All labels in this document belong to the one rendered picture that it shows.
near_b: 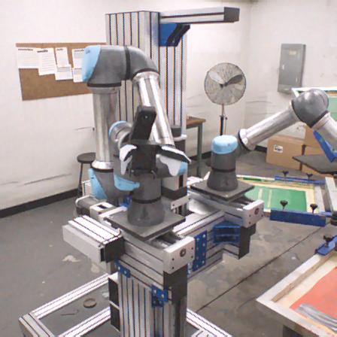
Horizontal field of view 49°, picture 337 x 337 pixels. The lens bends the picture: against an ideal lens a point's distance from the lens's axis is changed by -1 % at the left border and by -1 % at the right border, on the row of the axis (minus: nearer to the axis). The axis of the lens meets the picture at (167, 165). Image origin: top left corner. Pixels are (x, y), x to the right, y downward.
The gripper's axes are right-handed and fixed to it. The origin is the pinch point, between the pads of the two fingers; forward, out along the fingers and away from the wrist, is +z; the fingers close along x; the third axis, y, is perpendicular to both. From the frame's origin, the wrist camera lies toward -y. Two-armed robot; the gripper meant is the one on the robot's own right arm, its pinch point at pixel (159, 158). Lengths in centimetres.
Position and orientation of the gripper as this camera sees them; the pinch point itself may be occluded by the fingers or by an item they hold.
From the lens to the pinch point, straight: 78.5
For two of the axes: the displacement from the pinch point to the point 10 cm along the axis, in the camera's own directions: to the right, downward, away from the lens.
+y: -1.3, 9.6, 2.7
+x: -9.3, -0.3, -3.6
